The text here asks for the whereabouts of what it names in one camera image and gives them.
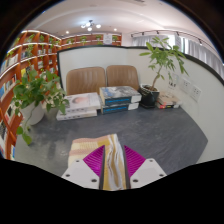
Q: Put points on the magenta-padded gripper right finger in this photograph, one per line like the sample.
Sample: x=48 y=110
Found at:
x=148 y=171

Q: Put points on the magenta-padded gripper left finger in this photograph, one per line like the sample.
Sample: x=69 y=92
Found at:
x=80 y=174

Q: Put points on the cream and yellow towel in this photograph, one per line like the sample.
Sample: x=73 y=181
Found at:
x=112 y=160

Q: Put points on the flat white book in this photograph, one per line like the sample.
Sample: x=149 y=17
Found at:
x=76 y=115

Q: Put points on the thin book with blue spine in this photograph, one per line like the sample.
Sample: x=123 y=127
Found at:
x=120 y=108

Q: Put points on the white book with portrait cover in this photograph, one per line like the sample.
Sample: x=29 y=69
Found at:
x=81 y=101

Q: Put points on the small stack of books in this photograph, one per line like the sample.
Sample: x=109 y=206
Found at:
x=167 y=101

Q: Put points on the tall plant in black pot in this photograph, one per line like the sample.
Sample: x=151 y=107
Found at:
x=149 y=96

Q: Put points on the leafy plant in white pot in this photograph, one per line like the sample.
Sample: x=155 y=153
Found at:
x=31 y=113

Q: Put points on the thick book with blue spine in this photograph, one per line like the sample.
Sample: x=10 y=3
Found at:
x=118 y=93

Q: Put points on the tan padded chair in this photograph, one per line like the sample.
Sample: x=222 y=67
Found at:
x=86 y=80
x=122 y=76

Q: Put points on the orange bookshelf unit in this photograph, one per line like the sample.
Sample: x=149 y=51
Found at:
x=13 y=66

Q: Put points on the white sheer curtain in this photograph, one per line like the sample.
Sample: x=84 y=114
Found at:
x=203 y=55

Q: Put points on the white framed sign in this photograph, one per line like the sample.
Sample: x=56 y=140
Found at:
x=107 y=39

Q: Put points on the ceiling lamp with round bulbs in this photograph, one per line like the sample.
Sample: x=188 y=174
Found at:
x=90 y=25

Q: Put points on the white wall outlet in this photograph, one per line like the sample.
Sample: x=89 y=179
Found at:
x=196 y=93
x=185 y=85

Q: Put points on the orange wall shelf with plants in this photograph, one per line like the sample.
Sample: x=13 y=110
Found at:
x=90 y=38

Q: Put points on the black track light rail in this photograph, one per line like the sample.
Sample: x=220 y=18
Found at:
x=160 y=32

